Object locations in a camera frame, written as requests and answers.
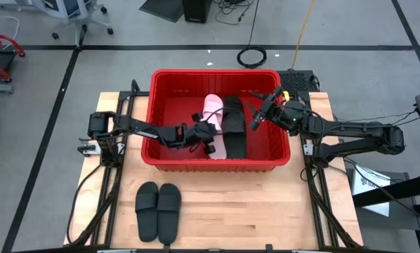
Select white floor cable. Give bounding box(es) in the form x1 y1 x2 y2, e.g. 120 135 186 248
0 15 21 50

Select black computer tower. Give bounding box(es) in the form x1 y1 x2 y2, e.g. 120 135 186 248
181 0 214 25

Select black aluminium frame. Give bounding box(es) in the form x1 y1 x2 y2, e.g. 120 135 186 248
290 89 364 249
64 79 151 247

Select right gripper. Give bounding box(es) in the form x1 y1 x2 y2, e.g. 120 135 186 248
247 86 308 137

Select coiled black cable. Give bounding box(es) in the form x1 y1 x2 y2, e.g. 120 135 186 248
236 45 268 70

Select black slide sandal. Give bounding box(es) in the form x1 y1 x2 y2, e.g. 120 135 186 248
222 95 248 160
157 183 182 246
135 181 160 243

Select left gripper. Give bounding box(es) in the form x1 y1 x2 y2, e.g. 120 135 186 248
174 111 221 155

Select grey office chair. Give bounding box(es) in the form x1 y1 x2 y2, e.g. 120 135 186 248
32 0 114 46

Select tangled black floor cables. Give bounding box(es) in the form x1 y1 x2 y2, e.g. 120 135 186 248
213 0 257 26

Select black vented power box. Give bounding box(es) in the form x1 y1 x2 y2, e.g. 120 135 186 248
277 69 320 94

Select pink slide sandal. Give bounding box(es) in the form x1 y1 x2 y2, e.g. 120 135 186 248
202 93 228 160

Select red plastic bin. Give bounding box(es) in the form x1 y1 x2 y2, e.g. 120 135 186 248
140 68 291 173

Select dark grey floor mat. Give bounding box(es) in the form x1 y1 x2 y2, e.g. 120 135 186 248
138 0 185 24

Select long black table cable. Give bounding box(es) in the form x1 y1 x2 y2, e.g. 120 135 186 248
65 163 104 246

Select black right aluminium frame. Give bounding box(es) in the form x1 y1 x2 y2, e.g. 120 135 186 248
290 89 364 249

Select black beam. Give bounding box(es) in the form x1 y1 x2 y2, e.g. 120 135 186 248
352 171 420 208

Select black left aluminium frame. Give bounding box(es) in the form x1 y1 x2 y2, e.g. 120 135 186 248
64 79 151 247

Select white paper sign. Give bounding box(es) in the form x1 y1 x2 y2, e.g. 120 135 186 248
351 164 392 217

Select long yellow floor cable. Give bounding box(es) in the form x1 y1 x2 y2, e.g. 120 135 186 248
291 0 317 70

